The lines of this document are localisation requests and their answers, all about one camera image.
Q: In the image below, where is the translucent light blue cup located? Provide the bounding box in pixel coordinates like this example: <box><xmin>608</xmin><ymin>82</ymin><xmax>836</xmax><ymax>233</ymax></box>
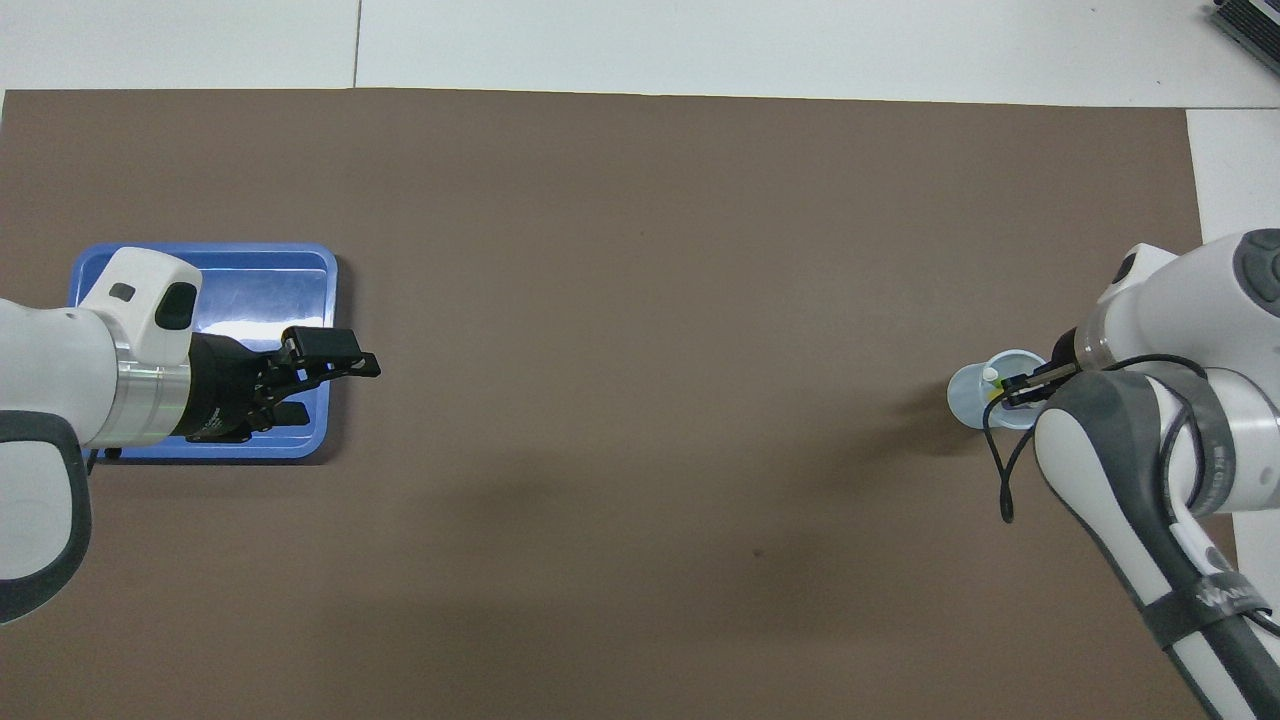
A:
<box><xmin>947</xmin><ymin>349</ymin><xmax>1051</xmax><ymax>431</ymax></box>

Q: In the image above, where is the blue plastic tray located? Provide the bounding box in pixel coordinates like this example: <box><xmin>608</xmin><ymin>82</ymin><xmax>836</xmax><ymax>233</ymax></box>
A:
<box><xmin>67</xmin><ymin>242</ymin><xmax>339</xmax><ymax>461</ymax></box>

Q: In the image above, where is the brown table mat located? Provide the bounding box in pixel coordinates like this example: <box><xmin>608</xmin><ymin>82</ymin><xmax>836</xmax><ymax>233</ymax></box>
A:
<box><xmin>0</xmin><ymin>88</ymin><xmax>1246</xmax><ymax>720</ymax></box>

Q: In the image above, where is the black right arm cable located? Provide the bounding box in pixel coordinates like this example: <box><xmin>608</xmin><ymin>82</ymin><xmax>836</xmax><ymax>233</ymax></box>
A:
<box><xmin>983</xmin><ymin>355</ymin><xmax>1211</xmax><ymax>524</ymax></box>

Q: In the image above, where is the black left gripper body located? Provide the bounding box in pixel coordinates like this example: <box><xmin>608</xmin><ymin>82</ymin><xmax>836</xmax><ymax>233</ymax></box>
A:
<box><xmin>185</xmin><ymin>335</ymin><xmax>291</xmax><ymax>444</ymax></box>

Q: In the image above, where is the grey ribbed device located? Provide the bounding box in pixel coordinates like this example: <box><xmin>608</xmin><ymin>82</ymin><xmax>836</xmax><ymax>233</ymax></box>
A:
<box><xmin>1210</xmin><ymin>0</ymin><xmax>1280</xmax><ymax>56</ymax></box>

